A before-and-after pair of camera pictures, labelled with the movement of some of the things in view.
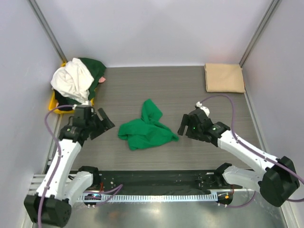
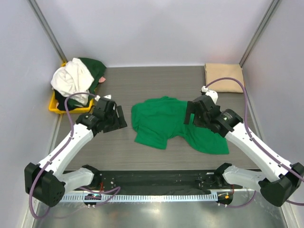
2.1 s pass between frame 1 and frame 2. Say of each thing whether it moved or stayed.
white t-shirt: stayed
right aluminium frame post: stayed
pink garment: stayed
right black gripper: moved
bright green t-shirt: moved
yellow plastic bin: stayed
